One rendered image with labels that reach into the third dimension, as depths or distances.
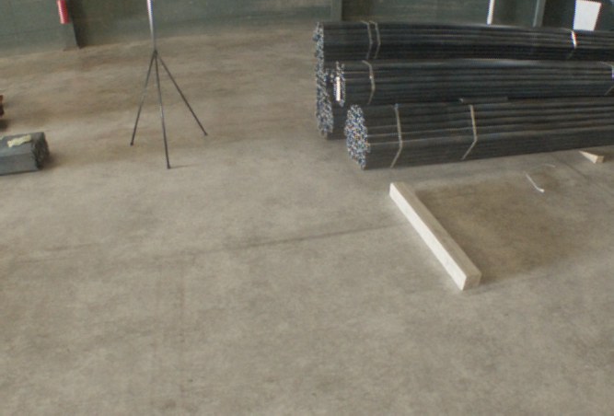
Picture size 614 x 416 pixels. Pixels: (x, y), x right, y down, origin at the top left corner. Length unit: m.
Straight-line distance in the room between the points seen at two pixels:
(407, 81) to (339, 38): 0.65
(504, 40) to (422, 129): 1.36
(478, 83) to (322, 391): 2.54
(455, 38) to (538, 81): 0.80
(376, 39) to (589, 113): 2.12
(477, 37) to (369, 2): 6.82
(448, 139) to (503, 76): 0.73
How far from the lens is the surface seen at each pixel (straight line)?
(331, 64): 3.42
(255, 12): 9.93
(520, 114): 3.73
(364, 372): 1.86
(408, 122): 3.15
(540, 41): 4.41
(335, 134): 3.65
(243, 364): 1.88
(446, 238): 2.46
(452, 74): 3.33
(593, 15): 13.01
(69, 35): 10.15
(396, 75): 3.11
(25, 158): 3.95
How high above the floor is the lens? 1.51
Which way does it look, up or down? 30 degrees down
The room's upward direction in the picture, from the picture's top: straight up
